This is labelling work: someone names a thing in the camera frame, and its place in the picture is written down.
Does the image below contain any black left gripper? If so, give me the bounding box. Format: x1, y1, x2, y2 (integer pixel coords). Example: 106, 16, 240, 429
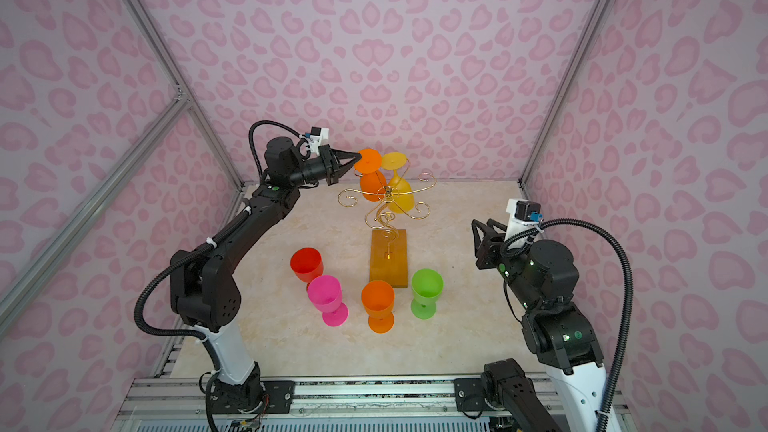
287, 147, 360, 190

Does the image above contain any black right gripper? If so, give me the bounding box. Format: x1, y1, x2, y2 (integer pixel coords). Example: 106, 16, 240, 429
469, 217, 543, 311

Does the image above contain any orange wine glass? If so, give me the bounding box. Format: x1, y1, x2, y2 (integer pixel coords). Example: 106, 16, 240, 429
361, 280, 396, 334
354, 148, 387, 202

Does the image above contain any green wine glass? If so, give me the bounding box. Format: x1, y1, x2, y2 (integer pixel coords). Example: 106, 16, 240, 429
411, 268, 444, 320

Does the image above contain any red wine glass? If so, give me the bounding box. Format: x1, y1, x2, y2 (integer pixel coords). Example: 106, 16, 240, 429
290, 247, 324, 286

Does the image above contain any pink wine glass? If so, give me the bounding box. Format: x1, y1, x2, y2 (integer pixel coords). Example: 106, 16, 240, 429
307, 275, 349, 327

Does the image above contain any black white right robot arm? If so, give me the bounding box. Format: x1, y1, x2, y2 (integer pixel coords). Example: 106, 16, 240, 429
471, 218, 633, 431

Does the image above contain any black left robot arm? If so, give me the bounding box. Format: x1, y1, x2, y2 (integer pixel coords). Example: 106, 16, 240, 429
170, 137, 362, 411

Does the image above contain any yellow wine glass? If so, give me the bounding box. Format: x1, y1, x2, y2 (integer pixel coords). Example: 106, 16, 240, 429
382, 152, 415, 214

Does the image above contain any amber wooden rack base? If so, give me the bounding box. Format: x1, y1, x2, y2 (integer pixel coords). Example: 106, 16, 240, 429
369, 229, 409, 288

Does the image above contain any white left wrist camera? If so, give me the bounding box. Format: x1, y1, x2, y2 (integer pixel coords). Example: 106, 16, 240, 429
300, 127, 330, 155

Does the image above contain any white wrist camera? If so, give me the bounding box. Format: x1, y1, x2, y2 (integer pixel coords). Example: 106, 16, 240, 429
300, 127, 330, 155
505, 199, 542, 239

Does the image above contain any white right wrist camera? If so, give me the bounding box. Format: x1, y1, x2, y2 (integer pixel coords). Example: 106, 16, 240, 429
505, 199, 542, 239

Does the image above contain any gold wire glass rack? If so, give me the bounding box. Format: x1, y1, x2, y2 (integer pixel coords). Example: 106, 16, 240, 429
337, 170, 437, 260

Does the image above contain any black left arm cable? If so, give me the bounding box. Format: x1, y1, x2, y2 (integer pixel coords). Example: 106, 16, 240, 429
133, 119, 313, 373

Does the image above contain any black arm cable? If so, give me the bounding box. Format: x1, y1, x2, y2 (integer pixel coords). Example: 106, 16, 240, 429
133, 119, 313, 373
500, 218, 635, 432

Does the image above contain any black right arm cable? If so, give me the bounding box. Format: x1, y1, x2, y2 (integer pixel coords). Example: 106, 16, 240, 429
500, 218, 635, 432

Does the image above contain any aluminium corner frame post left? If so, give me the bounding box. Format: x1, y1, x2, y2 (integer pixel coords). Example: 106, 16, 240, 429
122, 0, 245, 191

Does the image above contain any aluminium corner frame post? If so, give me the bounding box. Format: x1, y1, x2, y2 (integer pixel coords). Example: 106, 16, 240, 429
518, 0, 616, 196
122, 0, 245, 191

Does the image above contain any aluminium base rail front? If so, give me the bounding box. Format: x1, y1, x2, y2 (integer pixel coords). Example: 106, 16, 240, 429
112, 374, 519, 431

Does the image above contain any aluminium corner frame post right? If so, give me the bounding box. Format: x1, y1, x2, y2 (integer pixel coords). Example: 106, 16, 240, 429
518, 0, 616, 196

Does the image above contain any aluminium diagonal frame bar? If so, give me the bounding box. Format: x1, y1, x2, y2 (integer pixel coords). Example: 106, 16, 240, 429
1, 92, 189, 337

